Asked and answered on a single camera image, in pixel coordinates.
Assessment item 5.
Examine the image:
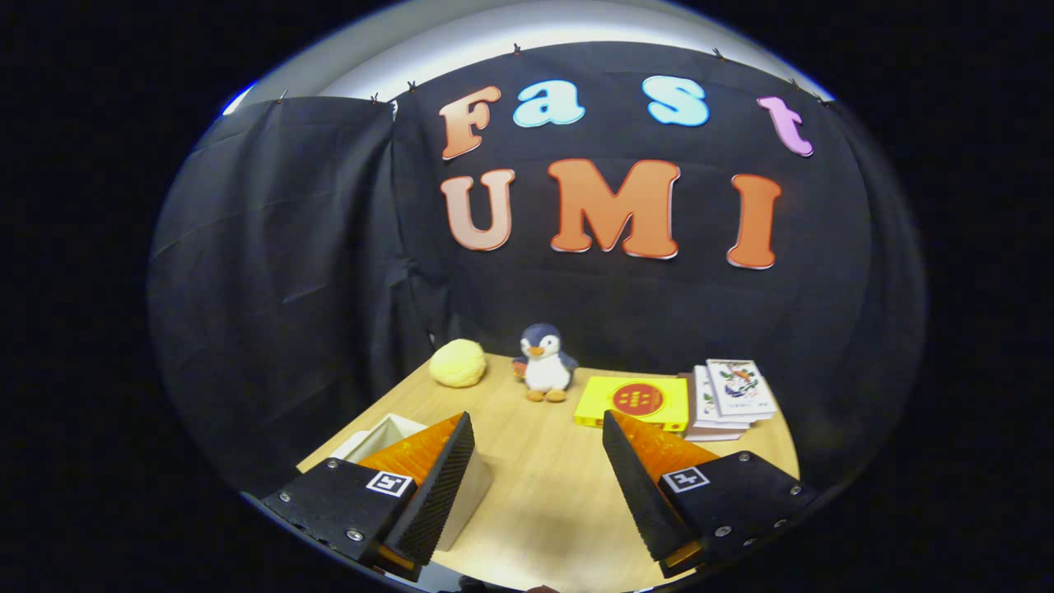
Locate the yellow round plush toy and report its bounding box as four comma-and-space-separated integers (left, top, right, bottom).
429, 339, 487, 389

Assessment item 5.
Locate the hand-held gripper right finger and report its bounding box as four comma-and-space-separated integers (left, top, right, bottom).
601, 410, 818, 579

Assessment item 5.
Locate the penguin plush toy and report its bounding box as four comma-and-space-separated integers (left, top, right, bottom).
512, 323, 579, 403

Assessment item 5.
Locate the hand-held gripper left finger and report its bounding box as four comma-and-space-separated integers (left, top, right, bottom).
259, 412, 476, 581

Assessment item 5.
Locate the white book with floral cover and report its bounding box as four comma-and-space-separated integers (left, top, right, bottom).
706, 358, 778, 421

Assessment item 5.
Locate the black backdrop cloth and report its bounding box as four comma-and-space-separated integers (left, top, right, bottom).
147, 41, 927, 503

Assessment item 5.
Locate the yellow book with red circle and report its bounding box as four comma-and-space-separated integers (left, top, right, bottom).
573, 376, 690, 433

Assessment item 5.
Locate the cream fabric storage box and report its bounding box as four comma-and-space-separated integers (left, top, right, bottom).
329, 413, 495, 553

